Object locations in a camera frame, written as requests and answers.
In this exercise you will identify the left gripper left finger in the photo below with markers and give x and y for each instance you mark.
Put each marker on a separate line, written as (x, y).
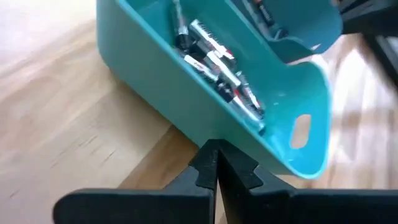
(140, 205)

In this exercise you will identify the silver battery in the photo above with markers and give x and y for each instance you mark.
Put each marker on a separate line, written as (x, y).
(249, 95)
(200, 68)
(180, 29)
(244, 113)
(211, 39)
(224, 68)

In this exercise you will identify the black aluminium table frame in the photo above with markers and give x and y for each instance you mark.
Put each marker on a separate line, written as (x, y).
(373, 25)

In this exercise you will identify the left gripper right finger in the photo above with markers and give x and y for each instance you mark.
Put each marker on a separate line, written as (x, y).
(311, 207)

